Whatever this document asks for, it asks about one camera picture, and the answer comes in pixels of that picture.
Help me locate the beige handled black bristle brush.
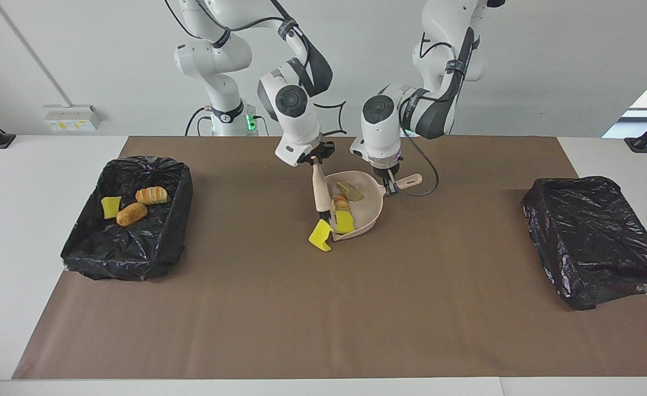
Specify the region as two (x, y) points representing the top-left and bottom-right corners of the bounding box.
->
(311, 157), (335, 226)

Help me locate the beige plastic dustpan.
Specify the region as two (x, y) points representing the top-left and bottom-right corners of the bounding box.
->
(323, 170), (423, 241)

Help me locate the pale flaky toy pastry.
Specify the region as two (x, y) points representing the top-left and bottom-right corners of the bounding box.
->
(336, 181), (365, 202)

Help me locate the yellow wedge sponge piece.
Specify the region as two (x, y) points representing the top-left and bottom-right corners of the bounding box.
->
(308, 219), (334, 252)

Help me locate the toy croissant pale underside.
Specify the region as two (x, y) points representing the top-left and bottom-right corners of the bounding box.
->
(135, 186), (169, 205)

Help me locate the brown toy bread loaf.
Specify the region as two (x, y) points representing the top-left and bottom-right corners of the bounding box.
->
(116, 202), (149, 227)

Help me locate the bin lined with black bag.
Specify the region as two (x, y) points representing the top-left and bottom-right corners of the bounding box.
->
(61, 156), (194, 282)
(521, 176), (647, 311)

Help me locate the brown paper table mat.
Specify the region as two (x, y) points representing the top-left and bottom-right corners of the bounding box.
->
(12, 136), (647, 380)

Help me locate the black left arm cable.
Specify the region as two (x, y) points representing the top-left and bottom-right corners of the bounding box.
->
(398, 27), (478, 197)

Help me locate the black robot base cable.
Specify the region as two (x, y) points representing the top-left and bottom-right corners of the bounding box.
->
(185, 106), (214, 136)

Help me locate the white wall socket box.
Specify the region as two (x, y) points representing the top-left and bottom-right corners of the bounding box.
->
(43, 104), (103, 133)

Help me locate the white wall cable conduit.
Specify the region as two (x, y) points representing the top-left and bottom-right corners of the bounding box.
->
(0, 0), (74, 108)

